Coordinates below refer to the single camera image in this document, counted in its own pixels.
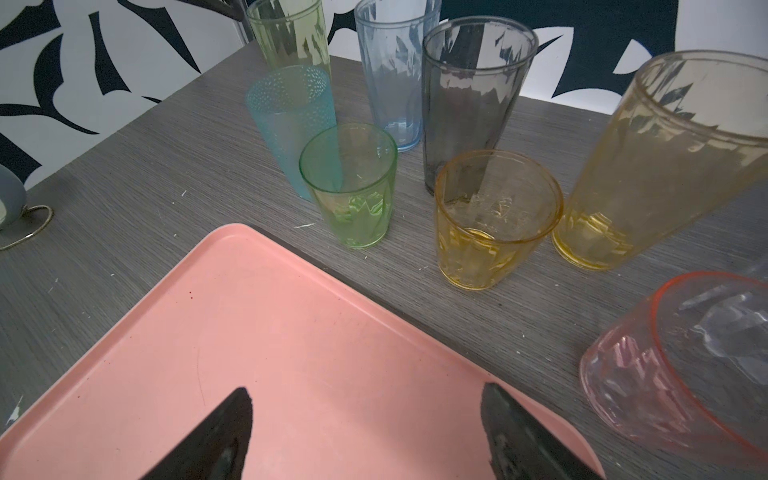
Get tall blue glass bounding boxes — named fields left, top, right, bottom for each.
left=353, top=0, right=442, bottom=151

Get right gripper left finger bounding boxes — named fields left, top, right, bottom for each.
left=142, top=387, right=253, bottom=480

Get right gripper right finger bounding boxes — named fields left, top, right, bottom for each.
left=480, top=383, right=600, bottom=479

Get short pink glass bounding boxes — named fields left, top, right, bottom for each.
left=579, top=271, right=767, bottom=470

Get short yellow glass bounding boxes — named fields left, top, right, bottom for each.
left=434, top=150, right=564, bottom=291

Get teal dotted glass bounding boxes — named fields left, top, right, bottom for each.
left=245, top=65, right=337, bottom=201

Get tall dark grey glass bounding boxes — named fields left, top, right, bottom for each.
left=422, top=15, right=539, bottom=193

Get pink plastic tray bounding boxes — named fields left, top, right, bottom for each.
left=0, top=223, right=606, bottom=480

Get tall clear glass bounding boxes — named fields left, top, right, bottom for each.
left=678, top=256, right=767, bottom=387

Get white alarm clock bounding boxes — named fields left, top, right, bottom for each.
left=1, top=165, right=55, bottom=251

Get short green glass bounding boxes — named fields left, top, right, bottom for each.
left=299, top=123, right=398, bottom=249

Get tall amber glass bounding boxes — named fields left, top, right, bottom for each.
left=552, top=50, right=767, bottom=271

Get tall yellow-green glass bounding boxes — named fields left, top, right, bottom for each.
left=246, top=0, right=331, bottom=76

